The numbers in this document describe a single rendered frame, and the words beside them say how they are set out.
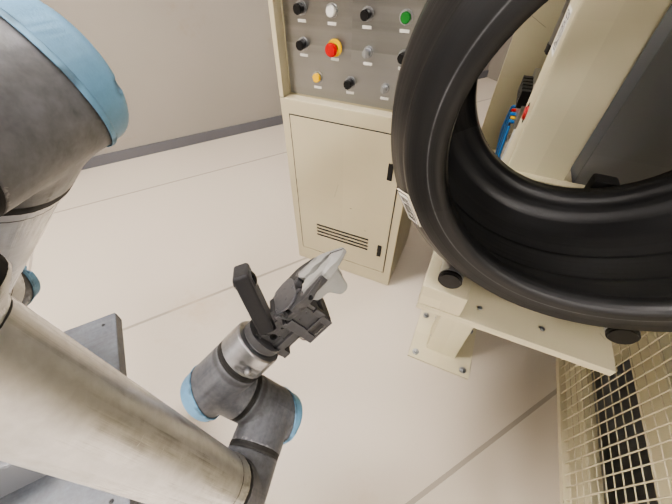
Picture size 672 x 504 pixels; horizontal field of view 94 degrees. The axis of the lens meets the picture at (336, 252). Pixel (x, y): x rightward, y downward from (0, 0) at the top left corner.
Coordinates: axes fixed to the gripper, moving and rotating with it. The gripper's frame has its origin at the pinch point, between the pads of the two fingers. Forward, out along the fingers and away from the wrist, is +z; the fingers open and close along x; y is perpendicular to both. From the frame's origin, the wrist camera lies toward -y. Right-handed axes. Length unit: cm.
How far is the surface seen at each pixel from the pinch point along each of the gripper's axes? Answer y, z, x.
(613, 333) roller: 39.0, 23.0, 14.6
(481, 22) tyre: -13.0, 27.7, 11.6
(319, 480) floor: 72, -69, -21
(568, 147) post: 29, 49, -15
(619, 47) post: 15, 60, -9
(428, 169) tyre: -2.1, 17.5, 5.4
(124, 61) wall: -99, -40, -243
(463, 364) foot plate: 108, -7, -44
